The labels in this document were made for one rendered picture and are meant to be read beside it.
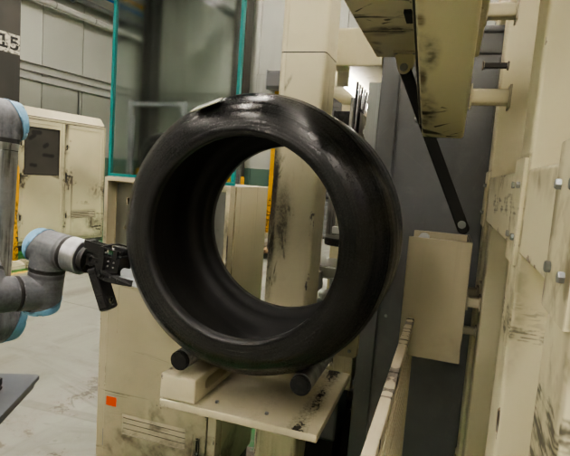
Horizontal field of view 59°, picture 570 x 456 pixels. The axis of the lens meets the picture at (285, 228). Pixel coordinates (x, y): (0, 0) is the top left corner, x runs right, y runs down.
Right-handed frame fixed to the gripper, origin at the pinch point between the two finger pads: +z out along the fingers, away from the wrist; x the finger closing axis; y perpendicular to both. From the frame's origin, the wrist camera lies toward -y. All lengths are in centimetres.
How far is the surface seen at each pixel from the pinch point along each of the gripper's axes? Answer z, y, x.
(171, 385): 14.0, -17.7, -8.7
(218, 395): 22.7, -20.2, -1.5
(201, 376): 19.6, -14.7, -6.0
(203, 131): 13.4, 38.7, -12.7
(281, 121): 29, 43, -12
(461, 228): 67, 28, 22
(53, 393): -121, -120, 117
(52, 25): -732, 190, 714
